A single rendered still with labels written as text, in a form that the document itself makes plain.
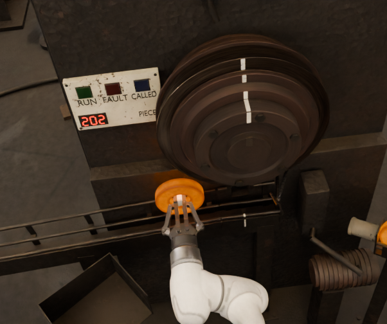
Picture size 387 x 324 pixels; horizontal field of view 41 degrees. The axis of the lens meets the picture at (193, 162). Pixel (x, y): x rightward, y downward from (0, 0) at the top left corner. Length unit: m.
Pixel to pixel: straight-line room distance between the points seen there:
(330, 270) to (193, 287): 0.60
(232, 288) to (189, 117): 0.48
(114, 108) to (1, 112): 2.03
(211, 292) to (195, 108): 0.49
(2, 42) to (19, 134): 1.03
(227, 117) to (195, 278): 0.44
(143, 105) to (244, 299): 0.61
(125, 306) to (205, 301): 0.39
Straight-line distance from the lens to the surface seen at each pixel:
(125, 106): 1.49
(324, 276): 1.84
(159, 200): 1.61
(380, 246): 1.77
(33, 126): 3.29
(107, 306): 1.73
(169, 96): 1.30
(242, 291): 1.45
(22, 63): 3.82
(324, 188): 1.69
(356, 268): 1.82
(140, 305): 1.70
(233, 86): 1.27
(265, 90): 1.28
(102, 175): 1.68
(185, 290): 1.40
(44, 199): 2.86
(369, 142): 1.75
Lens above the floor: 2.10
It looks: 48 degrees down
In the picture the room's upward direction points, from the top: 7 degrees counter-clockwise
